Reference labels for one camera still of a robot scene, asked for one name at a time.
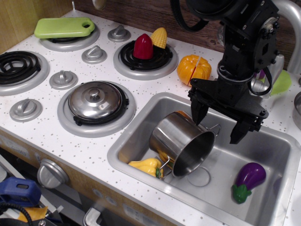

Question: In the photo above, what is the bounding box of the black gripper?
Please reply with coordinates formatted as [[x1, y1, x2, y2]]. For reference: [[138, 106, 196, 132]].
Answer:
[[188, 78, 269, 144]]

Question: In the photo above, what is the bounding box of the green plastic plate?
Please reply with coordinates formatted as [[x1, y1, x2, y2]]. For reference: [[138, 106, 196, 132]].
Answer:
[[270, 70, 292, 96]]

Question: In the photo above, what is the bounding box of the silver toy faucet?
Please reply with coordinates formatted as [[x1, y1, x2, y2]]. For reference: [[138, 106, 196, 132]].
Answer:
[[250, 0, 301, 98]]

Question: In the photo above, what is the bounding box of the yellow toy bell pepper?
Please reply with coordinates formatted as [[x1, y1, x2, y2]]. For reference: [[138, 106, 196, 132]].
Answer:
[[128, 158, 164, 178]]

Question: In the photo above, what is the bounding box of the front stove burner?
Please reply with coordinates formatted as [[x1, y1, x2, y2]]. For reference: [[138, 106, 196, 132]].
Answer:
[[57, 81, 136, 138]]

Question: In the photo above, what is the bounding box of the silver stove knob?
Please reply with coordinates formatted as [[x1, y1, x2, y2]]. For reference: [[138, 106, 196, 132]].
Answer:
[[81, 45, 107, 65], [107, 25, 131, 42], [49, 70, 78, 90], [9, 99, 43, 122]]

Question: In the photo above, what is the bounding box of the black cable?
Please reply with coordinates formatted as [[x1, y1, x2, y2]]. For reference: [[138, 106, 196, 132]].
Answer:
[[170, 0, 209, 32]]

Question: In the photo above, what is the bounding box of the back left stove burner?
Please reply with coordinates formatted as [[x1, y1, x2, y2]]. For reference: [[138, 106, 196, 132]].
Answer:
[[40, 26, 100, 52]]

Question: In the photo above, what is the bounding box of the green plastic cutting board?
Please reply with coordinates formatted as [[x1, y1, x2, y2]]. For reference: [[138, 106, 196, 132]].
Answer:
[[34, 17, 95, 39]]

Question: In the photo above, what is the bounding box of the red toy pepper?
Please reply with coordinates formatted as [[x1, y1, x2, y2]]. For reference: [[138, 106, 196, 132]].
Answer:
[[133, 34, 153, 60]]

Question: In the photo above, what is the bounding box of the steel bowl at edge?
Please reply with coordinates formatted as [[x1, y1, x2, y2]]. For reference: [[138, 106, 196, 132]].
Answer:
[[293, 92, 301, 129]]

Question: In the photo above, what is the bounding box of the orange toy under pot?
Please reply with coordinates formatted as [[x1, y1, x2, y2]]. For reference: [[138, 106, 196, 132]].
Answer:
[[176, 111, 192, 120]]

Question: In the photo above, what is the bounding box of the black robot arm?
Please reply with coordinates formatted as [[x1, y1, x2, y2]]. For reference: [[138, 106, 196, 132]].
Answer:
[[187, 0, 278, 144]]

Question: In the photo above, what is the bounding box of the silver oven door handle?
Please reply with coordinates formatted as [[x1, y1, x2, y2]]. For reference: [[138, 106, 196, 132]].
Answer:
[[83, 208, 102, 226]]

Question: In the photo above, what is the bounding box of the stainless steel pot lid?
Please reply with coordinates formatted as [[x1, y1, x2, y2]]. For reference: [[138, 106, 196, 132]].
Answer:
[[68, 81, 126, 121]]

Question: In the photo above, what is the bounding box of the silver oven front knob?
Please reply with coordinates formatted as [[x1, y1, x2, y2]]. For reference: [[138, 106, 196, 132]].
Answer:
[[37, 158, 69, 189]]

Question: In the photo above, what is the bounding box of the yellow cloth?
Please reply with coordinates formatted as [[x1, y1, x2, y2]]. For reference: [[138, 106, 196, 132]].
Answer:
[[17, 206, 48, 222]]

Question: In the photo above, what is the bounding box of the back right stove burner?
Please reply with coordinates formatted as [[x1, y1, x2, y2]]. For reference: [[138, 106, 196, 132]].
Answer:
[[113, 40, 179, 81]]

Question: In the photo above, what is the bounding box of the yellow toy corn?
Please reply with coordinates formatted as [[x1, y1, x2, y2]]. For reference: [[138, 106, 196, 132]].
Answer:
[[150, 27, 167, 49]]

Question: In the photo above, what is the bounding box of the orange toy pumpkin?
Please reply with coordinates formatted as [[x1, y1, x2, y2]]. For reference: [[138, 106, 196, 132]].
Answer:
[[176, 55, 212, 86]]

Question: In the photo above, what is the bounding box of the silver toy sink basin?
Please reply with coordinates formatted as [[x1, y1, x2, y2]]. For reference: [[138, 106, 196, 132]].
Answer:
[[108, 93, 301, 226]]

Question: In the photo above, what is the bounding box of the purple toy eggplant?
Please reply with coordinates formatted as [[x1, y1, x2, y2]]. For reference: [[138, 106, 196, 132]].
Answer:
[[232, 162, 266, 204]]

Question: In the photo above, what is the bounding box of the stove burner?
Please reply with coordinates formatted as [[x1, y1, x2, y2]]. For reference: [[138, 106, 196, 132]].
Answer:
[[40, 26, 100, 52], [113, 40, 179, 81], [0, 51, 49, 96], [57, 81, 136, 138]]

